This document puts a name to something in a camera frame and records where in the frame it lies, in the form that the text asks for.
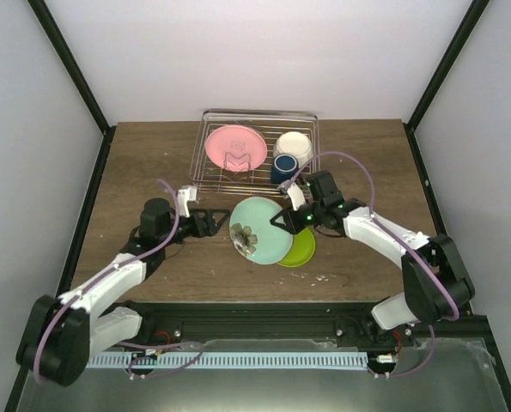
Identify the light blue slotted cable duct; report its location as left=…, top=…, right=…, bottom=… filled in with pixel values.
left=87, top=352, right=368, bottom=371

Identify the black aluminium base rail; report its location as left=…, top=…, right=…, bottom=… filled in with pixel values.
left=35, top=301, right=488, bottom=348

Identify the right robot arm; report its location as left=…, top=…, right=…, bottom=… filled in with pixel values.
left=270, top=171, right=475, bottom=346

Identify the left black frame post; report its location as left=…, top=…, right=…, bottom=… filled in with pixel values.
left=26, top=0, right=112, bottom=135

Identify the lime green small plate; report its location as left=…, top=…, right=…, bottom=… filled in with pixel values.
left=278, top=228, right=316, bottom=268

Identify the dark blue mug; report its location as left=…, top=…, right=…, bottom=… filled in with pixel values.
left=271, top=154, right=299, bottom=185

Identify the pink plate with woven pattern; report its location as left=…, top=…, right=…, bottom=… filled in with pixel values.
left=204, top=124, right=268, bottom=173

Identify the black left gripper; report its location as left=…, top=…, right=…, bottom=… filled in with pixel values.
left=161, top=209, right=231, bottom=247

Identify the right black frame post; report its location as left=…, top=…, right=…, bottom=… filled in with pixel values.
left=405, top=0, right=492, bottom=130

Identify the black frame post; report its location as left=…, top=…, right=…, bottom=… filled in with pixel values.
left=26, top=0, right=112, bottom=135
left=405, top=0, right=492, bottom=130

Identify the mint green flower plate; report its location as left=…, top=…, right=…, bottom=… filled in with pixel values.
left=229, top=197, right=293, bottom=265

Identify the white scalloped bowl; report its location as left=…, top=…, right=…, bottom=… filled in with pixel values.
left=273, top=131, right=313, bottom=166

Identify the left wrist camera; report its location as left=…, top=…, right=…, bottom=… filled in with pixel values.
left=177, top=185, right=198, bottom=218

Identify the metal wire dish rack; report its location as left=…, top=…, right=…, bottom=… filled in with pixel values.
left=190, top=108, right=319, bottom=197

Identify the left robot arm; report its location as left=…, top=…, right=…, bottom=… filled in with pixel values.
left=15, top=198, right=231, bottom=386

